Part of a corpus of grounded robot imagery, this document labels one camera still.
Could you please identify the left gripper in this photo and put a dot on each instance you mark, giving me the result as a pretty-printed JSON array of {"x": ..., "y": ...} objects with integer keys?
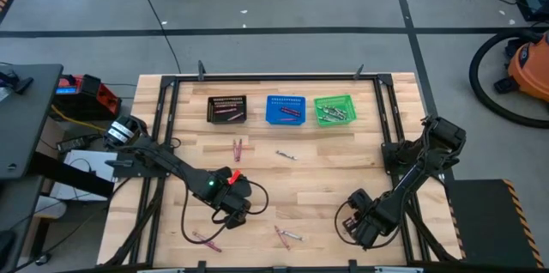
[{"x": 231, "y": 193}]

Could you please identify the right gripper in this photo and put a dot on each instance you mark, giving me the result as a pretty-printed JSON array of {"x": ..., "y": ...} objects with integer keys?
[{"x": 368, "y": 221}]

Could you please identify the red crayon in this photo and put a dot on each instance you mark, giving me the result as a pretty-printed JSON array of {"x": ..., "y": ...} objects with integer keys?
[
  {"x": 211, "y": 246},
  {"x": 287, "y": 119},
  {"x": 295, "y": 113},
  {"x": 289, "y": 110},
  {"x": 235, "y": 150}
]

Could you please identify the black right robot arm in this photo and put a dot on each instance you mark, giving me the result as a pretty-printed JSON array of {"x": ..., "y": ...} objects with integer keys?
[{"x": 407, "y": 183}]

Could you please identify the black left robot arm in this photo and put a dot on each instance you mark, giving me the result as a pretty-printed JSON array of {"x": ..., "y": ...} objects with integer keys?
[{"x": 180, "y": 170}]

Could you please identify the red tape tab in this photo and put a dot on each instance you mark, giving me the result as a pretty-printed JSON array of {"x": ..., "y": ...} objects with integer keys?
[{"x": 234, "y": 177}]

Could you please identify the white light bar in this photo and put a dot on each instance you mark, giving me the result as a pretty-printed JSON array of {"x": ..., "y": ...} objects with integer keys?
[
  {"x": 163, "y": 271},
  {"x": 399, "y": 270}
]

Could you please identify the black plastic basket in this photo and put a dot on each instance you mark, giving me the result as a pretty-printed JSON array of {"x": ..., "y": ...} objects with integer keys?
[{"x": 214, "y": 118}]

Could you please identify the blue plastic basket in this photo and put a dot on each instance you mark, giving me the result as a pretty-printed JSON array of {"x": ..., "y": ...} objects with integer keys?
[{"x": 274, "y": 103}]

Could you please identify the green plastic basket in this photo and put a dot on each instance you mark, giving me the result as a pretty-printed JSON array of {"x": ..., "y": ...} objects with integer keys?
[{"x": 349, "y": 101}]

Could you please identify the white box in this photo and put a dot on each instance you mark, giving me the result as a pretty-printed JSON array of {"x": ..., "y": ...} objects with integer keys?
[{"x": 86, "y": 159}]

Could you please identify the black desk leg bar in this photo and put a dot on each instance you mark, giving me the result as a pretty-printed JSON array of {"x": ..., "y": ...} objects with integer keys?
[{"x": 73, "y": 175}]

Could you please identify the black power adapter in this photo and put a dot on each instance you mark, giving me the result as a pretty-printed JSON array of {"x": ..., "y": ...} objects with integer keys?
[{"x": 77, "y": 143}]

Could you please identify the orange shop vacuum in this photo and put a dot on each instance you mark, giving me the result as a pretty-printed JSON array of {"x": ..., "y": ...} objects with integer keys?
[{"x": 473, "y": 77}]

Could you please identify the black chair wheel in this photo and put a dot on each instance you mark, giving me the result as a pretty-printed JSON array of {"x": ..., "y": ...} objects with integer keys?
[{"x": 44, "y": 259}]

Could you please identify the red black power station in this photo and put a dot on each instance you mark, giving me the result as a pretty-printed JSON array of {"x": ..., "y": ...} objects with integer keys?
[{"x": 70, "y": 99}]

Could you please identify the dark desk panel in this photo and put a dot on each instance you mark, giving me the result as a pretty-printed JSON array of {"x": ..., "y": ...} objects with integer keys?
[{"x": 17, "y": 221}]

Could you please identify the black desk top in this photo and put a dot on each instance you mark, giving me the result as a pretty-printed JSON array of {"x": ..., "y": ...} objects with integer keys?
[{"x": 30, "y": 123}]

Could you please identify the orange vacuum cleaner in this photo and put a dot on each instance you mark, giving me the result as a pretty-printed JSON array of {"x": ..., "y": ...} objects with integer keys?
[{"x": 532, "y": 67}]

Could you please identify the black desk device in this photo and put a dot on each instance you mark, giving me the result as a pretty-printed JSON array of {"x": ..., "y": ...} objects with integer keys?
[{"x": 21, "y": 85}]

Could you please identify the black aluminium table frame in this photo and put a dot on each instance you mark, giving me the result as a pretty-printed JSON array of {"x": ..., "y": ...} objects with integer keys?
[{"x": 257, "y": 77}]

